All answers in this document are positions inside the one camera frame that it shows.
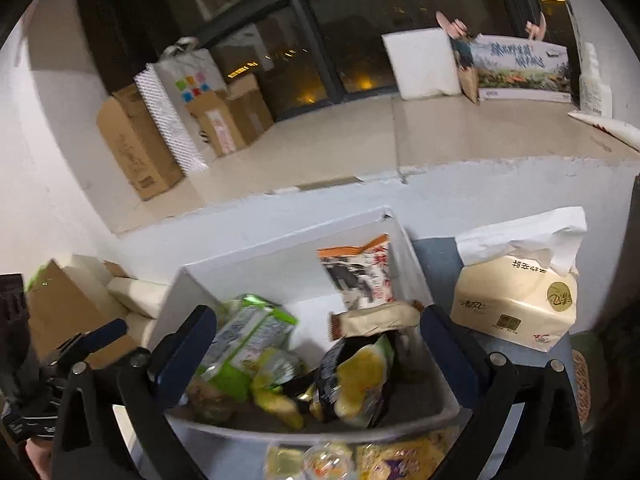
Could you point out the white plastic bottle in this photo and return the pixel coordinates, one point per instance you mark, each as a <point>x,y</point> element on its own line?
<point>596,82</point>

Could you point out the white dotted paper bag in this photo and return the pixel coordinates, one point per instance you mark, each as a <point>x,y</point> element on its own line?
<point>170,110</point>

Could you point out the white cardboard box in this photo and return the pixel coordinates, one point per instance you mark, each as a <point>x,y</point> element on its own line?
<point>300,270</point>

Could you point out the small cardboard piece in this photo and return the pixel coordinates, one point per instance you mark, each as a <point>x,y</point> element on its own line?
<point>116,269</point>

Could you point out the brown paper bag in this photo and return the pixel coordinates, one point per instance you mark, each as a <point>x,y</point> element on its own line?
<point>470,87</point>

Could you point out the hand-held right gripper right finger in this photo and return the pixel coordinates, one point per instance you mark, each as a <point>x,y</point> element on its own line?
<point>450,360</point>

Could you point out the orange white illustrated snack packet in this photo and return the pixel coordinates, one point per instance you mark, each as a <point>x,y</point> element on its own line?
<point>357,275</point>

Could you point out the flat brown cardboard sheet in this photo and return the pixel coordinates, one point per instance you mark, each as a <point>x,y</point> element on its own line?
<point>65,305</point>

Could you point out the beige orange-ended snack packet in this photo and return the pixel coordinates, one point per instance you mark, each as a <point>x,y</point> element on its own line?
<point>380,317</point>

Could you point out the landscape printed box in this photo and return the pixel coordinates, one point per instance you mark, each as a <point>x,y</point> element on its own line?
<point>520,70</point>

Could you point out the beige tissue pack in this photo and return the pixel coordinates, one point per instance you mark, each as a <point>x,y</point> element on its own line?
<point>510,300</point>

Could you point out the dark glass window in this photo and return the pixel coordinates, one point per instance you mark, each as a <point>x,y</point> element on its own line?
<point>350,35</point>

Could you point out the beige green snack packet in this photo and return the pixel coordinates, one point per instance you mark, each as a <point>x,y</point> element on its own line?
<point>210,405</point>

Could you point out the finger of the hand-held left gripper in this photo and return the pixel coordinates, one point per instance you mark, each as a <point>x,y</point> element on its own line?
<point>105,335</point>

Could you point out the person's left hand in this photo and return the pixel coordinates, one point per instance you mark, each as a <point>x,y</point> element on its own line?
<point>39,460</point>

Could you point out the clear yellow candy packet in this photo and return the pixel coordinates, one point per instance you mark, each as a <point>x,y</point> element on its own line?
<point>310,460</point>

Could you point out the green silver snack packet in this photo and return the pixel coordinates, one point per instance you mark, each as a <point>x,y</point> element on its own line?
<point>250,335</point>

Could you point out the round wooden side table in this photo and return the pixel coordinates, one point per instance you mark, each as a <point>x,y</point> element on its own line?
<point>615,385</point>

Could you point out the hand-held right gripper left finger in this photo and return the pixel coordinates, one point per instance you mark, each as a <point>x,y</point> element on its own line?
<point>182,360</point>

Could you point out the cream sofa cushion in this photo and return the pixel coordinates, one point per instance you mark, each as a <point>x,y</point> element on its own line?
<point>135,287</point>

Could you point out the rolled white paper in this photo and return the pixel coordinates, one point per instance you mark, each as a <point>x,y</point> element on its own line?
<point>610,127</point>

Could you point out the large brown cardboard box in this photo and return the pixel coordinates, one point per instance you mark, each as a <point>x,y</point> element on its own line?
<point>135,150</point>

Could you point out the black yellow chip packet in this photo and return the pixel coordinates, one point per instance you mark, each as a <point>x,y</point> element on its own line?
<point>360,380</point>

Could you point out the small open cardboard box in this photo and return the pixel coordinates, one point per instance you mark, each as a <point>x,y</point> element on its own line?
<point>235,115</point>

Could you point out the white foam block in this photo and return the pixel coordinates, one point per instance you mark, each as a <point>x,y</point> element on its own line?
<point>420,62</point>

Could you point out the yellow green snack packet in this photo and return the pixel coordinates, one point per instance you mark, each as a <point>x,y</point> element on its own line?
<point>272,385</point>

